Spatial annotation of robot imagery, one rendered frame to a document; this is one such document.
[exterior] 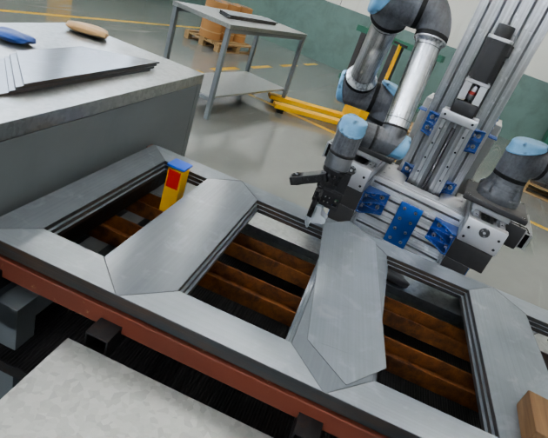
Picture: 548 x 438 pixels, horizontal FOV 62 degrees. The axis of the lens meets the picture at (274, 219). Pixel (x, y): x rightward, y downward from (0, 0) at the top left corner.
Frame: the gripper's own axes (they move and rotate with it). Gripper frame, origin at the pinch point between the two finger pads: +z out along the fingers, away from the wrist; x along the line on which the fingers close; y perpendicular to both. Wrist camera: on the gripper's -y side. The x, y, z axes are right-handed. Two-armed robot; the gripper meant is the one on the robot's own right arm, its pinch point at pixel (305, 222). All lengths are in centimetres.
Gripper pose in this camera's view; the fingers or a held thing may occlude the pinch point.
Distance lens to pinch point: 142.1
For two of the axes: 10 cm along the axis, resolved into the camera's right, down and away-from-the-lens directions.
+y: 9.1, 3.9, -1.1
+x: 2.7, -3.8, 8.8
